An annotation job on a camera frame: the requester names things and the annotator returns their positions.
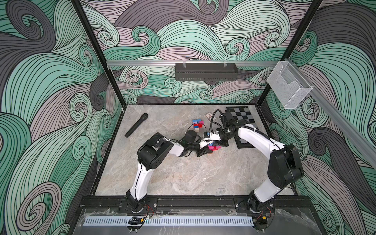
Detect black microphone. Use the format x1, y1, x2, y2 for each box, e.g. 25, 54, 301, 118
124, 113, 148, 138

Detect white slotted cable duct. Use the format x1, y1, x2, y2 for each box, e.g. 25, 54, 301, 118
83, 216, 254, 227

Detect aluminium rail back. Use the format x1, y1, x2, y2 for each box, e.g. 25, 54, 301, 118
106, 60, 278, 67

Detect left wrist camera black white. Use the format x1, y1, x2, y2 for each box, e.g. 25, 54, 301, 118
199, 139, 213, 149

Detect playing card box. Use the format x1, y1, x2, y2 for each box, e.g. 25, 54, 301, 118
204, 113, 212, 121

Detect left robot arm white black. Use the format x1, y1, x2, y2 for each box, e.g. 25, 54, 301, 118
126, 130, 213, 212

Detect aluminium rail right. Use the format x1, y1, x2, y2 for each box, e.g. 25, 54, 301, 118
285, 59, 376, 167

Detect red lego brick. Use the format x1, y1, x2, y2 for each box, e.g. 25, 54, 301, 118
193, 123, 203, 128

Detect aluminium rail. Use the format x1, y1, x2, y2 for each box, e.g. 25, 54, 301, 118
106, 60, 278, 67
285, 59, 376, 167

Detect black wall tray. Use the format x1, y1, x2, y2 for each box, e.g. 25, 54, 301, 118
175, 63, 239, 82

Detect black grey chessboard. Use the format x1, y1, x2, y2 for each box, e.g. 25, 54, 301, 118
226, 106, 258, 149

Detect clear plastic wall bin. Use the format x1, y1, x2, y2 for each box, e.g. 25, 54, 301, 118
267, 61, 312, 109

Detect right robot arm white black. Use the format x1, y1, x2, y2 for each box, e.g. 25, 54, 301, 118
219, 112, 304, 212

